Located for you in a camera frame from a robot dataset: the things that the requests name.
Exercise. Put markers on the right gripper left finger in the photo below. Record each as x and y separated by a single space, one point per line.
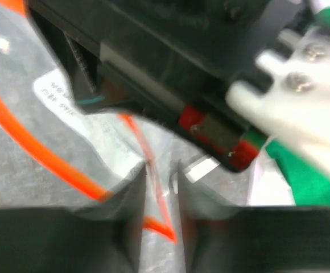
104 236

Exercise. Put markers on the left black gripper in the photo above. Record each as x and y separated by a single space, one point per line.
171 62

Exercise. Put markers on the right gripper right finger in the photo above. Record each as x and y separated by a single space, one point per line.
219 236

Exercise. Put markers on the clear orange zip top bag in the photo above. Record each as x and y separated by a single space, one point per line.
35 87

